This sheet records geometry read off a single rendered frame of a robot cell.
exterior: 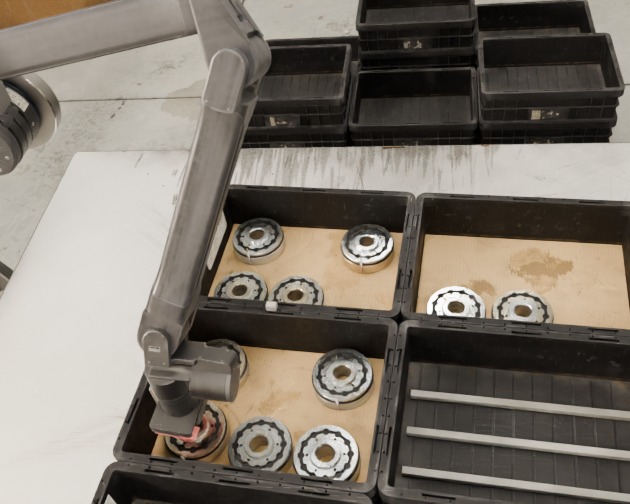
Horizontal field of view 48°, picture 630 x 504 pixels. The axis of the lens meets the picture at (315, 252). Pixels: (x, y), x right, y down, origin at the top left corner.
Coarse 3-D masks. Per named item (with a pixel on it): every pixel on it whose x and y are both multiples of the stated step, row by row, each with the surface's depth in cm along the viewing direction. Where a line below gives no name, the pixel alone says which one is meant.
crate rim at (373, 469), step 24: (216, 312) 123; (240, 312) 122; (264, 312) 121; (288, 312) 120; (312, 312) 120; (384, 360) 112; (144, 384) 114; (384, 384) 109; (384, 408) 106; (120, 432) 109; (120, 456) 106; (144, 456) 106; (264, 480) 101; (288, 480) 101; (336, 480) 100
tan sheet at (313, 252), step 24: (288, 240) 145; (312, 240) 145; (336, 240) 144; (240, 264) 143; (264, 264) 142; (288, 264) 141; (312, 264) 140; (336, 264) 140; (336, 288) 136; (360, 288) 135; (384, 288) 134
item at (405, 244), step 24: (264, 192) 142; (288, 192) 141; (312, 192) 140; (336, 192) 139; (360, 192) 138; (384, 192) 137; (408, 192) 136; (408, 216) 134; (408, 240) 128; (336, 312) 119; (360, 312) 119; (384, 312) 118
